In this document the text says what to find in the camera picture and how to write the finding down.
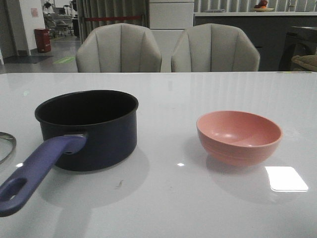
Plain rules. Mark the pink bowl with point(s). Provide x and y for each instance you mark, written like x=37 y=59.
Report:
x=238 y=138

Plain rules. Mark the glass lid blue knob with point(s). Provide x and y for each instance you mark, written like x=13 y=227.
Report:
x=7 y=146

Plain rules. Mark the dark blue saucepan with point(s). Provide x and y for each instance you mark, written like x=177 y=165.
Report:
x=82 y=131

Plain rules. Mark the left beige chair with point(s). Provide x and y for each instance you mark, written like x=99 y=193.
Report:
x=121 y=48

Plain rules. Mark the beige chair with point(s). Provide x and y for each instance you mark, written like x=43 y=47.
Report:
x=214 y=48
x=121 y=48

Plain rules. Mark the right beige chair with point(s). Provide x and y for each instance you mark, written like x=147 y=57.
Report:
x=214 y=48

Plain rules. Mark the white drawer cabinet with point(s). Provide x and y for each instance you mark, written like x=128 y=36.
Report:
x=168 y=18

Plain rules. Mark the red barrier belt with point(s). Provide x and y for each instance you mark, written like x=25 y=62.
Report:
x=122 y=18

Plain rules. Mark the red trash bin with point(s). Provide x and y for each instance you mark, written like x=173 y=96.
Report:
x=42 y=40

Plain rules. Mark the fruit plate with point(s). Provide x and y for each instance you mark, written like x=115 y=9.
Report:
x=262 y=6

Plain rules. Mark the olive cushion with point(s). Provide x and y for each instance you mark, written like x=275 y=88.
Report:
x=304 y=63

